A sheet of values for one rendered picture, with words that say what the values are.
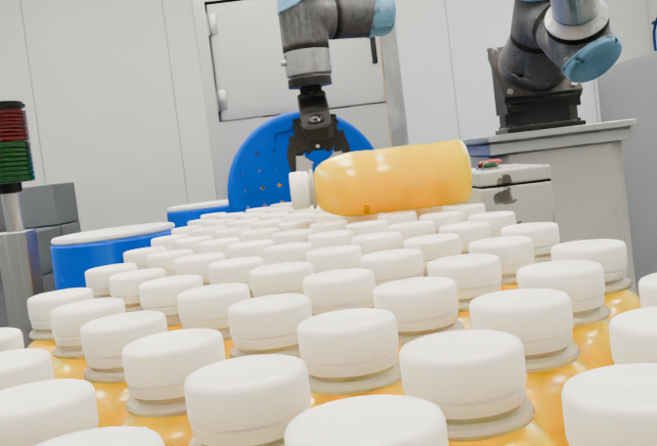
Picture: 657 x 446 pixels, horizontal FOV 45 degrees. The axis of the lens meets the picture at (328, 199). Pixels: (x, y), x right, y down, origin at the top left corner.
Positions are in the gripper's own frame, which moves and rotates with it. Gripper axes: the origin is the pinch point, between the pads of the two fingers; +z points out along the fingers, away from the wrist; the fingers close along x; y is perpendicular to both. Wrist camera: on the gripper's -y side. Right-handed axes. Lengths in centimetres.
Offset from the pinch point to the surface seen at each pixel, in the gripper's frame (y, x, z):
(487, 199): -18.7, -22.0, 1.1
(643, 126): 244, -154, -3
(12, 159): -29.1, 37.1, -11.4
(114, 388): -91, 10, 2
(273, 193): 15.3, 8.9, -1.9
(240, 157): 15.3, 13.8, -8.8
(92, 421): -101, 8, 0
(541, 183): -18.7, -29.5, -0.1
